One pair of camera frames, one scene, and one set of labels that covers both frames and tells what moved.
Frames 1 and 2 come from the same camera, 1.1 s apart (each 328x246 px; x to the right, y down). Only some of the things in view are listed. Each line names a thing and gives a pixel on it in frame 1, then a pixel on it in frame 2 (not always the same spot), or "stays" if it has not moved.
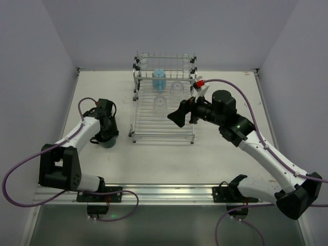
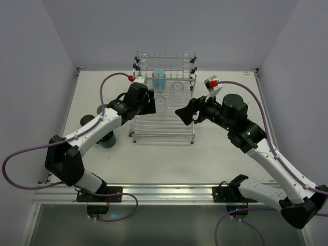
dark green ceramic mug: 108,144 stays
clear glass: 160,107 stays
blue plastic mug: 159,79 stays
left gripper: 106,136 → 147,101
